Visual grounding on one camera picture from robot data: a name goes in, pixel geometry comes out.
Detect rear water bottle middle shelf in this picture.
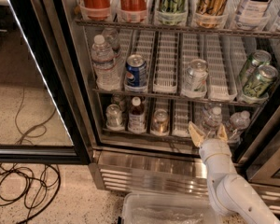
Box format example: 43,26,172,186
102,27,120,56

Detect stainless steel fridge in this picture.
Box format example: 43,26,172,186
54,0,280,216

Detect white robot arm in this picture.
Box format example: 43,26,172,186
189,121,280,224

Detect clear water bottle shelf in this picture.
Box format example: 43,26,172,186
91,35,119,91
198,105,222,137

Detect white labelled bottle top shelf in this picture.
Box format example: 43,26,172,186
234,0,272,31

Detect clear water bottle bottom right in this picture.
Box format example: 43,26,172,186
225,111,250,144

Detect bronze can bottom shelf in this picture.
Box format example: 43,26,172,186
151,109,169,134

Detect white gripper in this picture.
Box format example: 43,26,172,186
189,121,231,163

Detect orange soda bottle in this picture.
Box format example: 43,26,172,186
119,0,147,23

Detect blue Pepsi can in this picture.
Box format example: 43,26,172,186
126,54,147,88

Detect clear water bottle bottom shelf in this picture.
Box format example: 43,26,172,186
198,105,222,137

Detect silver can bottom left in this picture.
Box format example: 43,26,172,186
106,104,123,128

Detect glass fridge door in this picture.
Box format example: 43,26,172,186
0,0,91,164

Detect white silver soda can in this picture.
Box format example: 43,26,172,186
182,59,208,98

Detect clear water bottle middle shelf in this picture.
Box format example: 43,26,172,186
91,35,119,91

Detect green tall can top shelf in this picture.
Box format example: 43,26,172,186
157,0,187,25

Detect dark drink bottle white cap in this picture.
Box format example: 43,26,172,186
128,96,146,133

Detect green can rear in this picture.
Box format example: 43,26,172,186
239,49,272,86

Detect black cable on floor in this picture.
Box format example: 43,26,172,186
0,162,62,224

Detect clear plastic storage bin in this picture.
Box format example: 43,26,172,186
120,192,223,224

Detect red Coca-Cola bottle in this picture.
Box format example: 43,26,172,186
84,0,110,21

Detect green can front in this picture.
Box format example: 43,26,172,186
243,65,278,98

